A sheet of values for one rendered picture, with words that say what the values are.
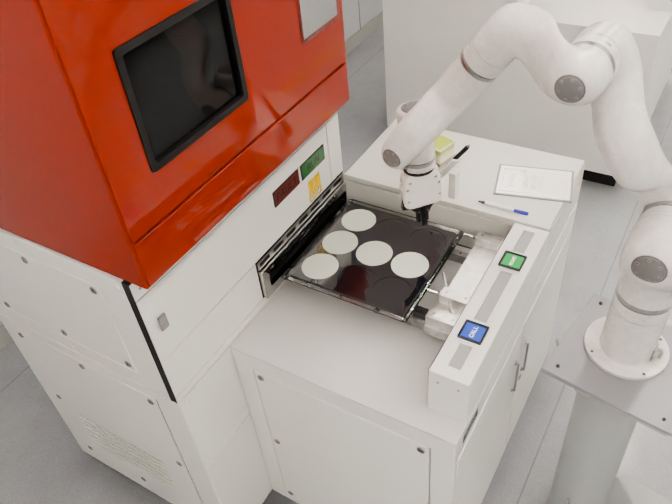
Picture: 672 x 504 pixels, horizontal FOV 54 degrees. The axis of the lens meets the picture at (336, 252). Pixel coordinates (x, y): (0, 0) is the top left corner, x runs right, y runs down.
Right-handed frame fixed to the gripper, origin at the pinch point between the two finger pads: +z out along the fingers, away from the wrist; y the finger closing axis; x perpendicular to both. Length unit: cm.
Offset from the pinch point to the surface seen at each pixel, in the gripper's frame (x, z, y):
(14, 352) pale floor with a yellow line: 103, 91, -154
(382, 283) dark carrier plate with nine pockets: -6.8, 12.1, -14.7
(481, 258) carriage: -5.7, 15.3, 13.9
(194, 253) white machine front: -9, -16, -57
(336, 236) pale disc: 15.8, 10.8, -20.3
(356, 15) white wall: 327, 70, 79
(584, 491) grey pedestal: -46, 77, 26
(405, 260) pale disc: -0.9, 12.2, -6.0
